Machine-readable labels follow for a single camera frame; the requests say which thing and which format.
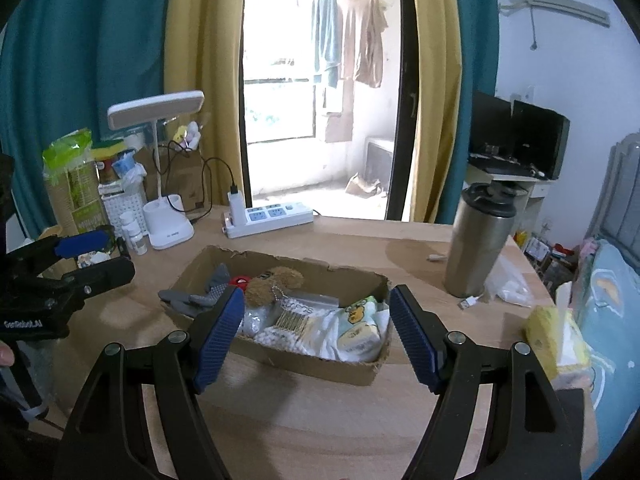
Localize white boxy appliance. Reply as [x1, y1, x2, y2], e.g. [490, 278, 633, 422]
[365, 137, 396, 188]

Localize black door frame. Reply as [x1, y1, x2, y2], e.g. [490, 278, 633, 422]
[385, 0, 418, 221]

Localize bag of white cotton balls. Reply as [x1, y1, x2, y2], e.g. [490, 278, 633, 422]
[237, 305, 303, 356]

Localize small white yellow toy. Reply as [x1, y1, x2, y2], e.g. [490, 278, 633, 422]
[172, 121, 202, 151]

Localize yellow tissue pack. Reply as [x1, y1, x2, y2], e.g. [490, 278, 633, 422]
[524, 280, 593, 391]

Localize white desk lamp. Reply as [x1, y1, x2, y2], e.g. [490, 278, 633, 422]
[107, 90, 206, 251]

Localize steel tumbler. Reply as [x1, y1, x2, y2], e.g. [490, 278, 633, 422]
[444, 182, 517, 298]

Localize white plastic bag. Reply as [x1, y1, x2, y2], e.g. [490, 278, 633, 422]
[122, 162, 148, 186]

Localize white charger adapter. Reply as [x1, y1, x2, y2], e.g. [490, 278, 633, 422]
[227, 190, 247, 228]

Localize white television stand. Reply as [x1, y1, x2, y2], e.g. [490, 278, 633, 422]
[465, 155, 553, 221]

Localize short green-label pill bottle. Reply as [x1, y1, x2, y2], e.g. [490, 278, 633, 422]
[127, 222, 150, 256]

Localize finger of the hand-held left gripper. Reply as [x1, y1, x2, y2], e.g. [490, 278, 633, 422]
[44, 257, 136, 312]
[10, 225, 118, 273]

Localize white soft packet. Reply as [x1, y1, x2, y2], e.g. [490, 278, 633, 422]
[305, 310, 351, 361]

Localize brown cardboard box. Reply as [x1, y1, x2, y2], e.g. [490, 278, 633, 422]
[159, 245, 392, 387]

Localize beige hanging garment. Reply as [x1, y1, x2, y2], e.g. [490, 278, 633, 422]
[340, 0, 388, 88]

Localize light blue blanket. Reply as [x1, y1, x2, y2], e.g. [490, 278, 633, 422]
[570, 237, 640, 480]

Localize clear plastic bag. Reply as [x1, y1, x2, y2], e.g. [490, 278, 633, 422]
[482, 255, 536, 308]

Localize pile of assorted clutter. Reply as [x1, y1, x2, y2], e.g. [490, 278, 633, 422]
[520, 230, 581, 291]

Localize teal curtain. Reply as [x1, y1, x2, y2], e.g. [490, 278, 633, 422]
[0, 0, 178, 241]
[435, 0, 501, 226]

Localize brown paper bag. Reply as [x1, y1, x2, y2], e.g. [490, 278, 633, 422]
[135, 145, 213, 211]

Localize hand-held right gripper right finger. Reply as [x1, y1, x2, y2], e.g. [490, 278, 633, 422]
[389, 284, 583, 480]

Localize white perforated basket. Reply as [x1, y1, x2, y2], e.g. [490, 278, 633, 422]
[100, 185, 148, 241]

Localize yellow curtain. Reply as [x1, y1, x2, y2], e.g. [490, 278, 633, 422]
[409, 0, 463, 223]
[165, 0, 248, 206]

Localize white air conditioner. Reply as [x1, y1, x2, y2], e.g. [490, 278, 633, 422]
[500, 0, 612, 28]

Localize blue pack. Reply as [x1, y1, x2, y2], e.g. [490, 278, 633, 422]
[112, 150, 138, 178]

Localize blue hanging towel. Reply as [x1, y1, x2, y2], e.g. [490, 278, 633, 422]
[311, 0, 343, 88]

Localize black charging cable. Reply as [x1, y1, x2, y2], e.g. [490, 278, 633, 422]
[165, 140, 240, 221]

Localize flattened cardboard piece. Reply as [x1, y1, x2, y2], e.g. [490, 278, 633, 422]
[345, 172, 386, 196]

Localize brown teddy bear plush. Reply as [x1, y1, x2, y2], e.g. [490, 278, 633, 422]
[244, 266, 306, 308]

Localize tall white pill bottle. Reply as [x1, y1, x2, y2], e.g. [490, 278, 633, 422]
[119, 211, 138, 248]

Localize grey glove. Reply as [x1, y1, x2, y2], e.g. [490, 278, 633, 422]
[159, 263, 232, 318]

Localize green printed bag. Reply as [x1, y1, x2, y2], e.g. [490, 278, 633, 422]
[42, 129, 108, 236]

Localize duck print tissue pack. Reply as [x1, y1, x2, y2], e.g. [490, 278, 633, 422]
[337, 297, 391, 361]

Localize grey padded headboard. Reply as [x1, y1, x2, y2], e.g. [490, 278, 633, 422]
[585, 132, 640, 246]

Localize black television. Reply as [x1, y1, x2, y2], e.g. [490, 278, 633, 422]
[470, 91, 571, 181]

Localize white power strip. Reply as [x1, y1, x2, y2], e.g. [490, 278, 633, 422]
[221, 201, 315, 239]

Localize white usb cable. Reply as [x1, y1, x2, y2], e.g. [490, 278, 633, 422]
[427, 254, 481, 310]

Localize yellow can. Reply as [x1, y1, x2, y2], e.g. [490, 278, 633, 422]
[91, 140, 128, 186]

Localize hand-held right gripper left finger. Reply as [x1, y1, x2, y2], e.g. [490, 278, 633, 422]
[52, 285, 246, 480]

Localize clear zip bag cotton swabs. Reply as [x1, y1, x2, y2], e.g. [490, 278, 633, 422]
[270, 287, 341, 346]

